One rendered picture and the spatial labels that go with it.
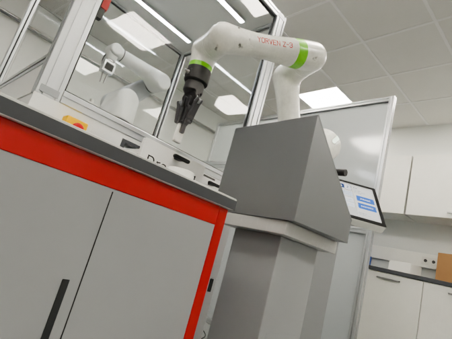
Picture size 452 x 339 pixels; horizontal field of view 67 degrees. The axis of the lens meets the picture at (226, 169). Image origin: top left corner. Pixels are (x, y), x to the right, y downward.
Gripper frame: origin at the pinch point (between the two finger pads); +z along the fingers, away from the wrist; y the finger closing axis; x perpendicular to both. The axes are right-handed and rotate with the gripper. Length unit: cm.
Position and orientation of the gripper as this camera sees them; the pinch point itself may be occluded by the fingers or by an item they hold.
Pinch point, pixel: (179, 133)
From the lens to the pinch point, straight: 125.7
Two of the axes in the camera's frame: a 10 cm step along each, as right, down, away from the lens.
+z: -2.7, 9.4, -2.3
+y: 7.0, 0.3, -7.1
